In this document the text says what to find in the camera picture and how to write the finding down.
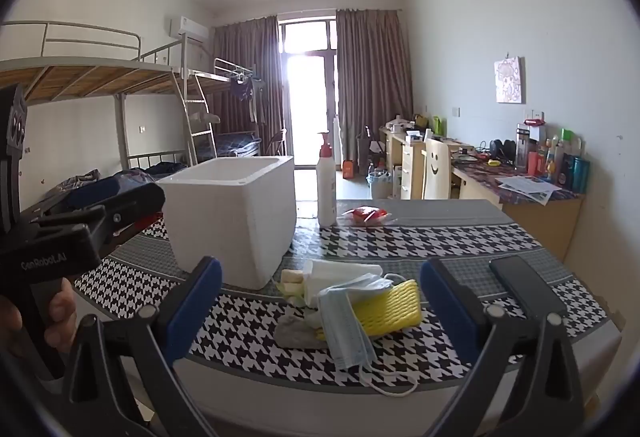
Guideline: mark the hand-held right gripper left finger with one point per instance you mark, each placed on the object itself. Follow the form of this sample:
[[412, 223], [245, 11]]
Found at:
[[195, 312]]

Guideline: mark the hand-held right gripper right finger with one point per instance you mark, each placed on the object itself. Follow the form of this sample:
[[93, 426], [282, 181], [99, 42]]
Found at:
[[450, 312]]

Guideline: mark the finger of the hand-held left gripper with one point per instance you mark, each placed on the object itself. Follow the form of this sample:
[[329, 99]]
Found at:
[[130, 207], [100, 189]]

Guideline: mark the yellow foam net sleeve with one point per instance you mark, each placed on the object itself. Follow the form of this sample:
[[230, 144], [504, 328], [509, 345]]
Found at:
[[390, 312]]

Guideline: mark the white foam box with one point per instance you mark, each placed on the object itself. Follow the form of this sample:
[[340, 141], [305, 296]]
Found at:
[[225, 227]]

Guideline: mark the pale yellow sponge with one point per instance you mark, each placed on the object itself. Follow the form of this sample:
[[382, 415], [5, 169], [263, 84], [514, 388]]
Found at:
[[291, 284]]

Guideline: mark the grey sock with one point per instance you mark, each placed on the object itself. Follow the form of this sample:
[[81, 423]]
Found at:
[[295, 332]]

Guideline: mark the blue face mask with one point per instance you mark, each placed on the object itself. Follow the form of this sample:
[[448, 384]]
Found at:
[[345, 332]]

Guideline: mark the white paper towel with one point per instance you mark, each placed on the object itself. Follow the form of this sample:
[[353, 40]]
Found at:
[[340, 274]]

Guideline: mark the person's left hand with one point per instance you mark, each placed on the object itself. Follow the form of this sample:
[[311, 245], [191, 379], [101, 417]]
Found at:
[[60, 317]]

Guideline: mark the red plastic bag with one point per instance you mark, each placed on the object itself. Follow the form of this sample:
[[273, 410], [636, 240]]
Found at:
[[147, 220]]

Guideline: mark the blue orange patterned quilt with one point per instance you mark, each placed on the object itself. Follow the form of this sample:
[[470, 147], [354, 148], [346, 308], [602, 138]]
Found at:
[[135, 174]]

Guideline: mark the black phone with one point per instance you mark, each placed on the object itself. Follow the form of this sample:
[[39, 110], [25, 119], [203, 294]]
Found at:
[[525, 282]]

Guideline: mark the large metal bunk bed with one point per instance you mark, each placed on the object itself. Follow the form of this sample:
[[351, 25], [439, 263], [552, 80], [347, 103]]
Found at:
[[100, 72]]

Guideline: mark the dark blue bedding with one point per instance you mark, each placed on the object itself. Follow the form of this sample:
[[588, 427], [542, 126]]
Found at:
[[230, 144]]

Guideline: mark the wooden desk with patterned cover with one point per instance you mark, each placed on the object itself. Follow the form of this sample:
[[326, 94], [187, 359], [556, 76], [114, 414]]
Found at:
[[540, 227]]

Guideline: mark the red snack packet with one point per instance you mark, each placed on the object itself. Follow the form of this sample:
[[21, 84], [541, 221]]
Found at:
[[367, 215]]

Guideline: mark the wooden chair with smiley face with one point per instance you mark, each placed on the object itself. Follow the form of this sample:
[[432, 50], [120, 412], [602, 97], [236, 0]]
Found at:
[[436, 172]]

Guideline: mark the white bucket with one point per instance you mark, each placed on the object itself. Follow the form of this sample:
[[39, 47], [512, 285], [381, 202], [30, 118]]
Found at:
[[379, 187]]

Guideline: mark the printed paper sheets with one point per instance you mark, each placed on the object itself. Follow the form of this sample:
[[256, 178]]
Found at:
[[530, 189]]

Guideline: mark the wooden desk with drawers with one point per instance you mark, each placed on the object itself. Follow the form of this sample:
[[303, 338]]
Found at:
[[407, 167]]

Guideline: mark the black folding chair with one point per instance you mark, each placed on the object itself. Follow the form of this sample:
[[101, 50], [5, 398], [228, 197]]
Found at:
[[276, 144]]

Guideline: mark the dark hanging clothes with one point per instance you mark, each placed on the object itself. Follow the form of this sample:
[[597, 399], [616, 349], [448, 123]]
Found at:
[[244, 89]]

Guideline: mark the black speakers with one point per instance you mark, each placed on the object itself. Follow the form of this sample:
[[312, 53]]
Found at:
[[502, 149]]

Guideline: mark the white pump bottle red cap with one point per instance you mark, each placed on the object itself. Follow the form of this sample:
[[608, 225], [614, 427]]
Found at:
[[326, 192]]

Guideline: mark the small metal bunk bed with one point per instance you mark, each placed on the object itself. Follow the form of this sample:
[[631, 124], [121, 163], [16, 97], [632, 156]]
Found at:
[[235, 67]]

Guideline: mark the orange container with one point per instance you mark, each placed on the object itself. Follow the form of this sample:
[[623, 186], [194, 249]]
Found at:
[[348, 168]]

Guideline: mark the brown curtain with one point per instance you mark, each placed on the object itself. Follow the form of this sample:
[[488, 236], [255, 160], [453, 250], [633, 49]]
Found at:
[[245, 67], [372, 77]]

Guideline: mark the white air conditioner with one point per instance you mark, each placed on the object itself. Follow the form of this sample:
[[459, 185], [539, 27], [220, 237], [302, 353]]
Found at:
[[189, 29]]

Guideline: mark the green bag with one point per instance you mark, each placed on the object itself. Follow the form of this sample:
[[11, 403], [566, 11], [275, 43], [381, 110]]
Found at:
[[438, 126]]

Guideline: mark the row of toiletry bottles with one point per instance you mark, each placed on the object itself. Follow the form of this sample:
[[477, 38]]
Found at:
[[570, 167]]

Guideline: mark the glass balcony door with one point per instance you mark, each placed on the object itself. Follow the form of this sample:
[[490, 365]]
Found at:
[[307, 107]]

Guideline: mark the white wall socket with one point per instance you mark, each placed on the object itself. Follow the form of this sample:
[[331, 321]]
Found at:
[[535, 115]]

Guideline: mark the pink cartoon wall picture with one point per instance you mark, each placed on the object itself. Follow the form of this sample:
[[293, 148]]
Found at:
[[509, 81]]

